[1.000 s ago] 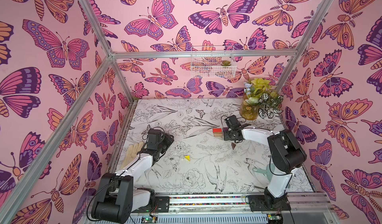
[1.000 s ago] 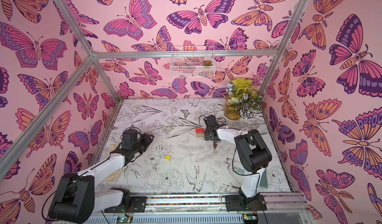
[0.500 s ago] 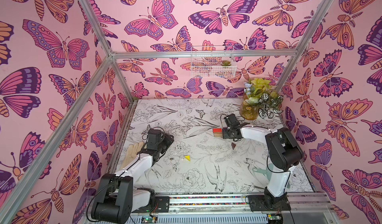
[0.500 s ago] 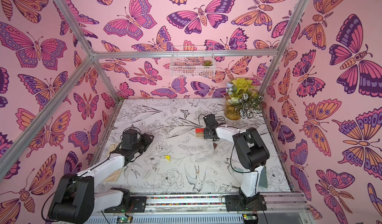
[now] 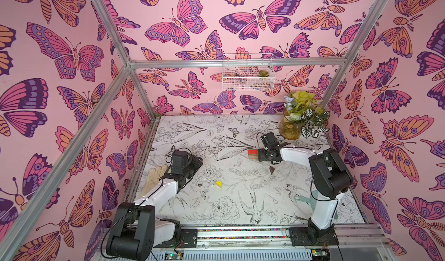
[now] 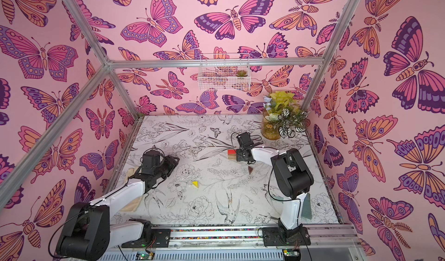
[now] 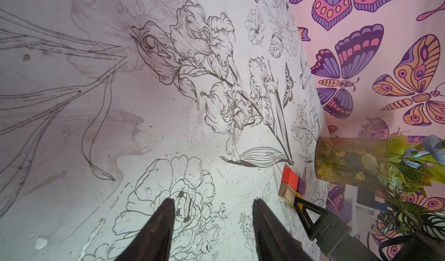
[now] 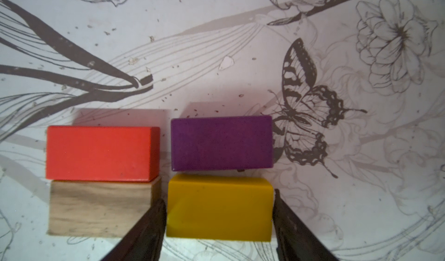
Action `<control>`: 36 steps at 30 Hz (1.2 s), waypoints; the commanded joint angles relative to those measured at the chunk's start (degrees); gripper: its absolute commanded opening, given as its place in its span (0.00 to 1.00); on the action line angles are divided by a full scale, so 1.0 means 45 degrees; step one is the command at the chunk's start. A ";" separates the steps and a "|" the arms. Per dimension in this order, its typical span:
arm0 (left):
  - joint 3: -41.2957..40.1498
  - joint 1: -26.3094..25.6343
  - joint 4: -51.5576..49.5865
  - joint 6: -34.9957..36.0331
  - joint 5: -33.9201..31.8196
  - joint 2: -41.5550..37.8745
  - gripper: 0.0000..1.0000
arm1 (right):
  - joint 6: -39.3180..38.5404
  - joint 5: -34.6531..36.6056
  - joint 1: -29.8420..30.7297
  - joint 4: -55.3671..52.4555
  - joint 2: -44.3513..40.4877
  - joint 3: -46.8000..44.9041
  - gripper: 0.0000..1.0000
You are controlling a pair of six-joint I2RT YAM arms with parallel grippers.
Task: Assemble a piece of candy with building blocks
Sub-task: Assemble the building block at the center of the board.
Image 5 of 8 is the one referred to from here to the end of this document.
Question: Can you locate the red rectangular block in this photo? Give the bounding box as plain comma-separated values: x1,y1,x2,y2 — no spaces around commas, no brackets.
248,149,258,156

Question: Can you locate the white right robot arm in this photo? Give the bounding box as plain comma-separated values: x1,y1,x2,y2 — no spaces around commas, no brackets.
258,132,353,247

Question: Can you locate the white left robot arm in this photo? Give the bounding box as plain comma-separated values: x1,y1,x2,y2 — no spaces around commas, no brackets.
100,148,203,261

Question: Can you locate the potted plant in vase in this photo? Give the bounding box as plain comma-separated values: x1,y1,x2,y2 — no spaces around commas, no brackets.
279,91,330,140

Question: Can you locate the small succulent in basket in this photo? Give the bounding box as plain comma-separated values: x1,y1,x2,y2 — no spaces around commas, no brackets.
257,70,270,77

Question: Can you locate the white wire basket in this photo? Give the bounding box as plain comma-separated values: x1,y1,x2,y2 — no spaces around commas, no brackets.
220,58,276,92

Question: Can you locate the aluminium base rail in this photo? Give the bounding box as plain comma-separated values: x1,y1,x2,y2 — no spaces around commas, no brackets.
145,226,379,261

